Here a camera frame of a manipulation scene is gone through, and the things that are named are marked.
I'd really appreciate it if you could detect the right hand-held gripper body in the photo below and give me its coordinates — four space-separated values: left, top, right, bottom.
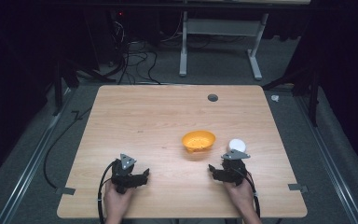
219 148 252 188

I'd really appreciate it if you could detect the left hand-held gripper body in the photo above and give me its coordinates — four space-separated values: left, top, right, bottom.
110 153 142 195

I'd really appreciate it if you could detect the white round container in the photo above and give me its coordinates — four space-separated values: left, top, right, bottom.
227 138 247 154

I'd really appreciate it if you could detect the orange plastic bowl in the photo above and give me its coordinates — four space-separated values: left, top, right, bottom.
181 130 216 154

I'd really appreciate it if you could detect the person's left hand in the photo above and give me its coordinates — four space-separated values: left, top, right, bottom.
103 180 135 218

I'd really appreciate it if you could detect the grey tape piece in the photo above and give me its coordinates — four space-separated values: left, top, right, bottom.
55 186 76 196
287 183 310 194

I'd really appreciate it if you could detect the black metal stand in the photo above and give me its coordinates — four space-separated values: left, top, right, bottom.
262 66 322 128
51 58 117 117

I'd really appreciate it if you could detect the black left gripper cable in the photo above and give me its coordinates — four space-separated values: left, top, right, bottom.
97 160 119 224

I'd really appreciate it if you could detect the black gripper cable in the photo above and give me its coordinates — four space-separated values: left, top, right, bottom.
97 160 119 224
244 171 261 219

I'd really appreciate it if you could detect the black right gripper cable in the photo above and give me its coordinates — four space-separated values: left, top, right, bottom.
244 171 261 219

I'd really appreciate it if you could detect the long black floor cable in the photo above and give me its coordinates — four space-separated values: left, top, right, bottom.
42 106 93 189

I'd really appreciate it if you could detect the metal floor rail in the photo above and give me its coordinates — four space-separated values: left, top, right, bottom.
294 92 358 224
0 88 76 224

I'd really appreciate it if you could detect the tangle of black floor cables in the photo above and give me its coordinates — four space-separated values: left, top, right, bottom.
104 18 162 86

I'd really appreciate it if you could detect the white metal desk frame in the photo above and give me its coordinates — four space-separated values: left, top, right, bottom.
178 11 270 81

